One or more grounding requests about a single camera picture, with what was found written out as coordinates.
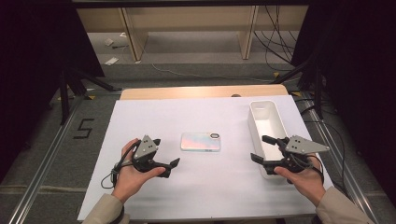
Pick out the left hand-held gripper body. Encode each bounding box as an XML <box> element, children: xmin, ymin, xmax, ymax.
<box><xmin>132</xmin><ymin>134</ymin><xmax>163</xmax><ymax>174</ymax></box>

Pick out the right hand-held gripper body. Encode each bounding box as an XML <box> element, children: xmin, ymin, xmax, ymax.
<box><xmin>264</xmin><ymin>134</ymin><xmax>331</xmax><ymax>175</ymax></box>

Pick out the left hand-held gripper black cable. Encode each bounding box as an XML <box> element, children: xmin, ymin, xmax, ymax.
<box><xmin>100</xmin><ymin>139</ymin><xmax>143</xmax><ymax>224</ymax></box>

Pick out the person's right hand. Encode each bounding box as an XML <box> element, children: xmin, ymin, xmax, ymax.
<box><xmin>274</xmin><ymin>154</ymin><xmax>327</xmax><ymax>208</ymax></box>

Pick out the aluminium floor rail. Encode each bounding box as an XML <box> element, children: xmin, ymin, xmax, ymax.
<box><xmin>299</xmin><ymin>91</ymin><xmax>379</xmax><ymax>224</ymax></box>
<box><xmin>7</xmin><ymin>95</ymin><xmax>86</xmax><ymax>224</ymax></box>

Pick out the hand-held gripper black cable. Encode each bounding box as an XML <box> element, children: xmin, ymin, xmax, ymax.
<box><xmin>100</xmin><ymin>139</ymin><xmax>143</xmax><ymax>224</ymax></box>
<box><xmin>292</xmin><ymin>153</ymin><xmax>325</xmax><ymax>185</ymax></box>

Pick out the bundle of black cables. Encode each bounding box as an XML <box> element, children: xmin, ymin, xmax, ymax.
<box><xmin>252</xmin><ymin>5</ymin><xmax>301</xmax><ymax>73</ymax></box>

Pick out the white plastic bin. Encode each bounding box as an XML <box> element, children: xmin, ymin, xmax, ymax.
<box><xmin>247</xmin><ymin>100</ymin><xmax>294</xmax><ymax>181</ymax></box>

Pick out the person's left hand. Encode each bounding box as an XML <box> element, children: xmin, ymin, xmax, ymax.
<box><xmin>111</xmin><ymin>138</ymin><xmax>166</xmax><ymax>204</ymax></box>

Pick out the right hand-held gripper black cable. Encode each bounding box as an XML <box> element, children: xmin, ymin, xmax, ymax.
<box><xmin>292</xmin><ymin>153</ymin><xmax>325</xmax><ymax>185</ymax></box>

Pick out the black metal stand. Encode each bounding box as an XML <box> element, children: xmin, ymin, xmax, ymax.
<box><xmin>270</xmin><ymin>59</ymin><xmax>325</xmax><ymax>121</ymax></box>
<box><xmin>58</xmin><ymin>67</ymin><xmax>123</xmax><ymax>126</ymax></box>

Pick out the white table mat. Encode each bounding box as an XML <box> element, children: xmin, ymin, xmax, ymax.
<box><xmin>77</xmin><ymin>94</ymin><xmax>334</xmax><ymax>222</ymax></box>

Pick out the light wooden desk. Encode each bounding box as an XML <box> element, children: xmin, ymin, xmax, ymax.
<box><xmin>76</xmin><ymin>4</ymin><xmax>310</xmax><ymax>63</ymax></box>

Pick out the black floor cable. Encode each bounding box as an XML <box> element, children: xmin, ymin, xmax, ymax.
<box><xmin>293</xmin><ymin>97</ymin><xmax>347</xmax><ymax>189</ymax></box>

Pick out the dark curtain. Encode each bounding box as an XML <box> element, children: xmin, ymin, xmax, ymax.
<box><xmin>290</xmin><ymin>0</ymin><xmax>396</xmax><ymax>206</ymax></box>
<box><xmin>0</xmin><ymin>0</ymin><xmax>106</xmax><ymax>185</ymax></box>

